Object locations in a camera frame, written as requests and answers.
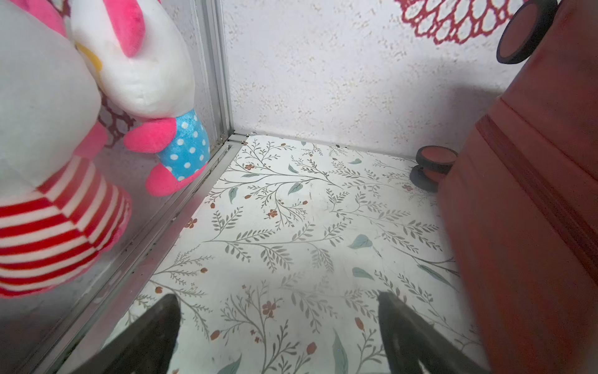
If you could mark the white plush red striped shirt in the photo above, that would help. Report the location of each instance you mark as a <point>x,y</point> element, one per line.
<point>59,214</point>

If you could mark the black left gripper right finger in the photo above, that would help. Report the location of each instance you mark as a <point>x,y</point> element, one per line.
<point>414,346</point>

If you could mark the white plush blue dotted shirt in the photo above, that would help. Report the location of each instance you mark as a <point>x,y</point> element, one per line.
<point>141,63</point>

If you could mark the red hard-shell suitcase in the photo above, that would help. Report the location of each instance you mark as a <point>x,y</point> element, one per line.
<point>520,207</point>

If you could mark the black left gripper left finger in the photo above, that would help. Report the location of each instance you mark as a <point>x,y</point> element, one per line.
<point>146,346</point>

